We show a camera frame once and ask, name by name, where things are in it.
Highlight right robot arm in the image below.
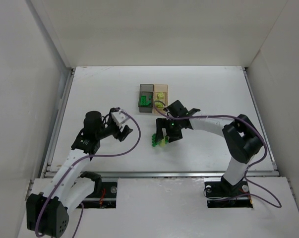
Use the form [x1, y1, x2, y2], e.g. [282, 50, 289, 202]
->
[152, 100, 264, 189]

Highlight orange transparent container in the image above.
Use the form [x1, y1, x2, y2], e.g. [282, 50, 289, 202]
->
[153, 84, 169, 114]

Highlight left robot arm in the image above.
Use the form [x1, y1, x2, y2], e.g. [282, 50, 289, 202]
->
[26, 108, 133, 238]

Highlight grey transparent container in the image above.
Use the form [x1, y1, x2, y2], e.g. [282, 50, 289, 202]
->
[138, 84, 154, 113]

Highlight dark green lego plate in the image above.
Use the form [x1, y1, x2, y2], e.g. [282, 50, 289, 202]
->
[139, 96, 151, 107]

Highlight lime lego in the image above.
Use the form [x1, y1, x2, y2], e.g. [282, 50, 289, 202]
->
[159, 136, 169, 147]

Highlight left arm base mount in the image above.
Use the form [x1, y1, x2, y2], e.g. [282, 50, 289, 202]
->
[75, 172, 118, 209]

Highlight dark green studded lego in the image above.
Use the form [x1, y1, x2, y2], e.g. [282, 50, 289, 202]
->
[151, 133, 157, 147]

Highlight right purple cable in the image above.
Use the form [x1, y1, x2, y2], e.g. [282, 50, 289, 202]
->
[154, 99, 282, 208]

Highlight aluminium rail front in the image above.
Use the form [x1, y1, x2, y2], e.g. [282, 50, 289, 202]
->
[44, 171, 280, 179]

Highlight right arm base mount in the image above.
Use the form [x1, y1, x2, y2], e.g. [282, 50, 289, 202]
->
[203, 180, 253, 208]

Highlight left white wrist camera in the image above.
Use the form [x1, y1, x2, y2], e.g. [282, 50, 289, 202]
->
[111, 109, 129, 129]

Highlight lime lego hollow brick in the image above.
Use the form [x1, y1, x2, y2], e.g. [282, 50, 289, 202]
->
[155, 101, 165, 108]

